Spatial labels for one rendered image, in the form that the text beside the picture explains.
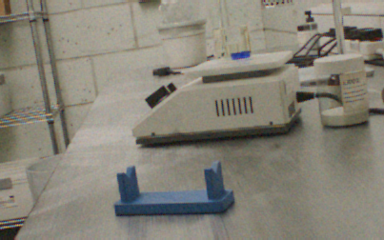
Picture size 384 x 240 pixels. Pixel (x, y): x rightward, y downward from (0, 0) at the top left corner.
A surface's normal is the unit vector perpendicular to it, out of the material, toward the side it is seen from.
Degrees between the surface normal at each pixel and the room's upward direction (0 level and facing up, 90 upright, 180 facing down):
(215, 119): 90
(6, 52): 90
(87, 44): 90
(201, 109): 90
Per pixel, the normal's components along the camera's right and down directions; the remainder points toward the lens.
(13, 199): 0.10, 0.15
